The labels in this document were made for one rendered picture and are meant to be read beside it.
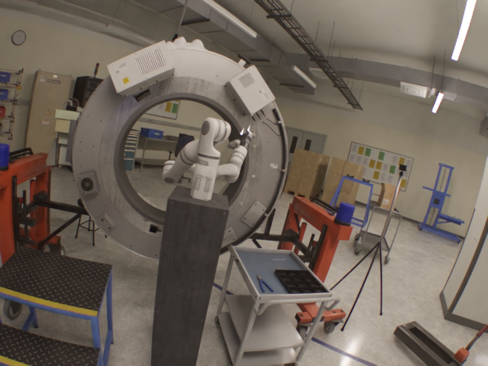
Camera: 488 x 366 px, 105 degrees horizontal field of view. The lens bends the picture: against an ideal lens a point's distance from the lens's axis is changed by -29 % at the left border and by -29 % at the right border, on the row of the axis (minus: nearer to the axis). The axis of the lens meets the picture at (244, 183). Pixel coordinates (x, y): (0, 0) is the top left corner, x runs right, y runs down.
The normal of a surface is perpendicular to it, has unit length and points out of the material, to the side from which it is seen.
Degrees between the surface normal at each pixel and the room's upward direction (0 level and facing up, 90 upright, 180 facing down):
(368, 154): 90
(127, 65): 90
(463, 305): 90
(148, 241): 90
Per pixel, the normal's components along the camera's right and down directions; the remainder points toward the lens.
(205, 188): 0.10, 0.19
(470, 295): -0.56, 0.02
